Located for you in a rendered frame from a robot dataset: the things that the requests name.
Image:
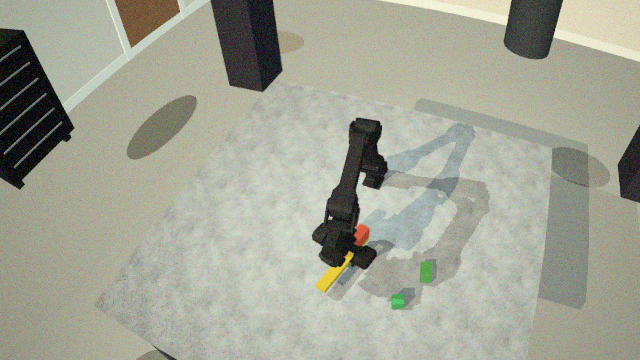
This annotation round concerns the green rectangular block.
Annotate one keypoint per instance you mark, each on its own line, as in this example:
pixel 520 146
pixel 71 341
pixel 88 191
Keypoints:
pixel 425 272

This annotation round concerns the small green cube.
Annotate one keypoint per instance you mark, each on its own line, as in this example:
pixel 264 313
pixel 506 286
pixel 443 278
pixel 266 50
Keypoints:
pixel 397 301

